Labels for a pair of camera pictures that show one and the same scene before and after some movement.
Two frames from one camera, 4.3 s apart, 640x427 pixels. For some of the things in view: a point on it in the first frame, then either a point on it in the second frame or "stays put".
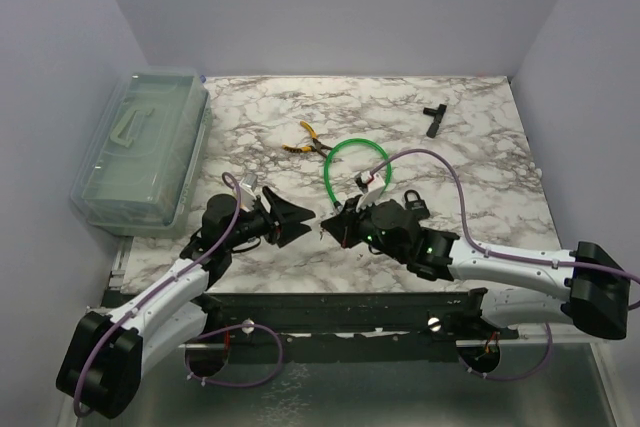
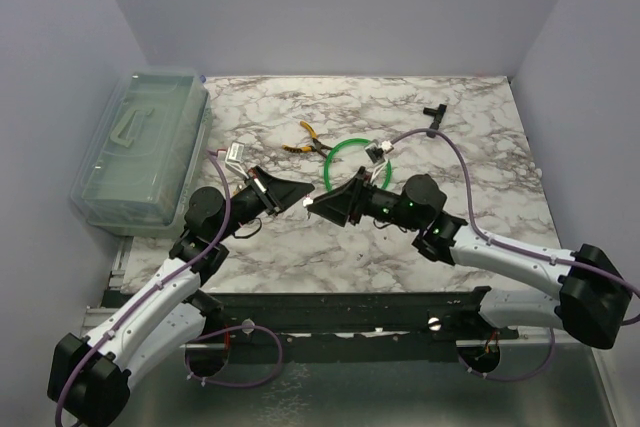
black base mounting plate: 357,328 stays put
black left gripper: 288,213 to 276,194
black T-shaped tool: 438,114 stays put
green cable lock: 390,167 stays put
